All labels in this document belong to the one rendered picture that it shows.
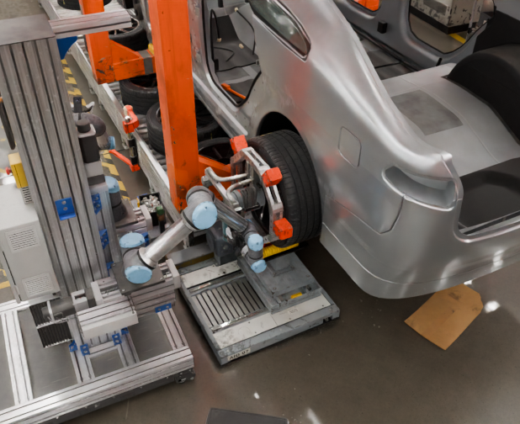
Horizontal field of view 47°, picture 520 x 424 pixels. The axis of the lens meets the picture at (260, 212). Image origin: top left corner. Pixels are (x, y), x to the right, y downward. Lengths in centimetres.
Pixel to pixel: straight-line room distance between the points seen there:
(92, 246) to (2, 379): 97
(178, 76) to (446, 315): 224
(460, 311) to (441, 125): 121
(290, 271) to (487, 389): 134
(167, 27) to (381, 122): 125
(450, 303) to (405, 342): 47
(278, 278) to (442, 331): 108
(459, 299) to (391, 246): 152
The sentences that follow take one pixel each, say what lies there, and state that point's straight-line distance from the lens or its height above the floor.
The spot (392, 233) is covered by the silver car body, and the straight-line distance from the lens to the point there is 271.
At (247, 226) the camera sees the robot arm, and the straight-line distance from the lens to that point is 300.
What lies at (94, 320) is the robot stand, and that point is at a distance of 302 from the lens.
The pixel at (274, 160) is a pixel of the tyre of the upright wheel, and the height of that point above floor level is 115.
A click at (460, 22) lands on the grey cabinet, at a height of 13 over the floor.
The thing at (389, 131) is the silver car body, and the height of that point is 165.
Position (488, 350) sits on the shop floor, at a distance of 400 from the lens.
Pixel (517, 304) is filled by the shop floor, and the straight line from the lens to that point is 433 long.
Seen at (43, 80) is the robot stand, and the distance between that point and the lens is 258.
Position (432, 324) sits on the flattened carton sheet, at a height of 1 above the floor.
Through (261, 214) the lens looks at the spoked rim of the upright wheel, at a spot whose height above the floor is 63.
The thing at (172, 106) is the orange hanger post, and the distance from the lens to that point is 342.
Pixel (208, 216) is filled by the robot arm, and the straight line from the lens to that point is 267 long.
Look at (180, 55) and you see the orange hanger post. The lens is 331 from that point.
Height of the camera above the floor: 297
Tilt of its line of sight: 40 degrees down
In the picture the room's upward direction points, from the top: straight up
